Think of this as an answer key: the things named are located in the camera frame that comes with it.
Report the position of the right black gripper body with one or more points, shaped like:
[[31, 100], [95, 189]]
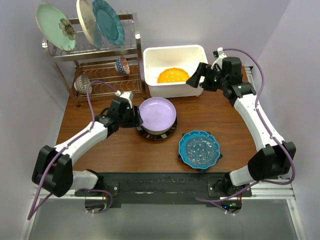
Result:
[[215, 80]]

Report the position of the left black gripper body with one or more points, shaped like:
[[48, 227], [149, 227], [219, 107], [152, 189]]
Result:
[[126, 120]]

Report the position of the lilac plate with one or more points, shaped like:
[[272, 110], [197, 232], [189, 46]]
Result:
[[157, 113]]

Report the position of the orange dotted plate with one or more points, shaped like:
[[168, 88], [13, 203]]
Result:
[[173, 75]]

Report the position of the yellow woven pattern plate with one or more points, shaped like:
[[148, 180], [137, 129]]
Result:
[[161, 132]]

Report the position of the mint floral plate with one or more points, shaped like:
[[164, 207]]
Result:
[[175, 123], [55, 26]]

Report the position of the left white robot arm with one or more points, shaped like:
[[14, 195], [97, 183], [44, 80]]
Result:
[[53, 170]]

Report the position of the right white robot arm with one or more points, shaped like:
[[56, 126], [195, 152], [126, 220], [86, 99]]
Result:
[[274, 156]]

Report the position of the white plastic bin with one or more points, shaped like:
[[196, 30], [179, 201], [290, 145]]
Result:
[[158, 59]]

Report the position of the black striped plate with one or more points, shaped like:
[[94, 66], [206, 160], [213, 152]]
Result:
[[151, 137]]

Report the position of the metal dish rack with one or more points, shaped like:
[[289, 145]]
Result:
[[99, 64]]

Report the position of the grey patterned bowl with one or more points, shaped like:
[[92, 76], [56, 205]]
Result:
[[81, 84]]

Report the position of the blue patterned bowl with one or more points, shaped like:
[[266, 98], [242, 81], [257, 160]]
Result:
[[122, 66]]

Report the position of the blue scalloped plate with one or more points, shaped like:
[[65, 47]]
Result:
[[199, 149]]

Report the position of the teal plate on rack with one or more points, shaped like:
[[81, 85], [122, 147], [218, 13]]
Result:
[[108, 22]]

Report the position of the mint floral plate on rack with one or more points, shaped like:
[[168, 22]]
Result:
[[55, 26]]

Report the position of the cream plate on rack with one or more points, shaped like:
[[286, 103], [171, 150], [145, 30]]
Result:
[[87, 21]]

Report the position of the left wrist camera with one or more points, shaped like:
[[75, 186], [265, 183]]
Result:
[[126, 95]]

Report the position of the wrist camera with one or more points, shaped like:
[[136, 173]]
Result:
[[126, 95], [219, 56]]

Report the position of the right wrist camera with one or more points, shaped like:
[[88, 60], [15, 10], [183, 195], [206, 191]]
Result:
[[219, 56]]

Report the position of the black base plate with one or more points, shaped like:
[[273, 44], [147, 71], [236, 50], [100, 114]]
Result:
[[165, 188]]

